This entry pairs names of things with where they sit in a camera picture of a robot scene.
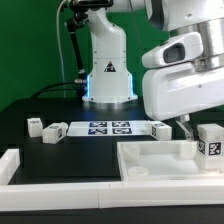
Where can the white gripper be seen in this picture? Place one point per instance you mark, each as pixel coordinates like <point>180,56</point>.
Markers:
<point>172,87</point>

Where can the white square tabletop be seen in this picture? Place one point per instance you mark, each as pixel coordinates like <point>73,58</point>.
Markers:
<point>161,160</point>

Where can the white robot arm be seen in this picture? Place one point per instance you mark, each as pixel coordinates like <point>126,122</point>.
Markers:
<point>109,82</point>

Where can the white marker tag sheet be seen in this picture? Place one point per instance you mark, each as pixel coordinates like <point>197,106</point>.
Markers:
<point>107,128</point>

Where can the white U-shaped obstacle fence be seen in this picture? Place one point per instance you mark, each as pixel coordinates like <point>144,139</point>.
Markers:
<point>33,197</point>

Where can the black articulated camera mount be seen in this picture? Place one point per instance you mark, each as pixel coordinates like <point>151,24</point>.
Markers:
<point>80,8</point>

